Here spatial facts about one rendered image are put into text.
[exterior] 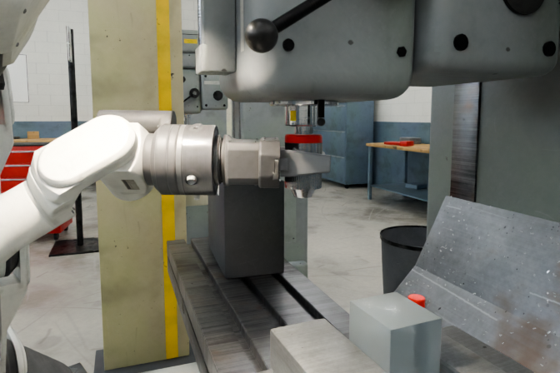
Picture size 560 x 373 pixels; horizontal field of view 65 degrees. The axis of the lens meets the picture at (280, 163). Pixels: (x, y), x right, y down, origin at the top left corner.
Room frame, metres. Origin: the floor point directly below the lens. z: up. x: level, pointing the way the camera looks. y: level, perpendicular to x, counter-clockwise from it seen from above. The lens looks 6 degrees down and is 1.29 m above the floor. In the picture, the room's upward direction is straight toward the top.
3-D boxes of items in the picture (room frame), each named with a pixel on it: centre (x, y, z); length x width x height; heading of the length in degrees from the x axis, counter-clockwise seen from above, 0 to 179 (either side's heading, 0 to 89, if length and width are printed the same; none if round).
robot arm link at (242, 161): (0.55, 0.06, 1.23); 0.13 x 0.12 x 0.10; 1
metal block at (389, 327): (0.36, -0.10, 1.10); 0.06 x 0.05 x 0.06; 23
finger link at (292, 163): (0.52, -0.03, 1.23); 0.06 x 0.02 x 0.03; 91
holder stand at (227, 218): (0.93, 0.08, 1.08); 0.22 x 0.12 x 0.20; 17
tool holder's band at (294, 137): (0.55, -0.03, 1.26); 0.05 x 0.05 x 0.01
